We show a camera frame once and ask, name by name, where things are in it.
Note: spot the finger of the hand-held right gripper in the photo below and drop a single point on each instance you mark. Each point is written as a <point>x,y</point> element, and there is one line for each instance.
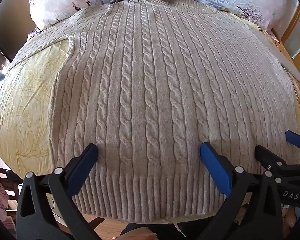
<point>296,140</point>
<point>267,155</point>

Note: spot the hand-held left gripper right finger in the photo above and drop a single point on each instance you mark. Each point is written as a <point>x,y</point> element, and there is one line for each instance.
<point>215,166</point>

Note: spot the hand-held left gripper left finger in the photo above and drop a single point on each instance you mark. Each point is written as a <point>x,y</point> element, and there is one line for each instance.
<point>83,166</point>

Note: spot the person's right hand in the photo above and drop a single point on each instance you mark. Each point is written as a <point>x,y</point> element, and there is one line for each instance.
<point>289,220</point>

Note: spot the dark wooden chair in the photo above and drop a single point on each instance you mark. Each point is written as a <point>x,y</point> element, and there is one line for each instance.
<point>11,190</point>

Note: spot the yellow patterned bed sheet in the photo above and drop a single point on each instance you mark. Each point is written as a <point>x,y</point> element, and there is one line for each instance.
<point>22,110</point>

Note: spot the wooden framed panel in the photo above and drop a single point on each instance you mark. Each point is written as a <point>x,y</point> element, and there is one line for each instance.
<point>293,42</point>

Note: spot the dark wooden headboard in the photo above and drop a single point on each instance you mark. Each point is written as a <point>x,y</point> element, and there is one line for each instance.
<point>12,17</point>

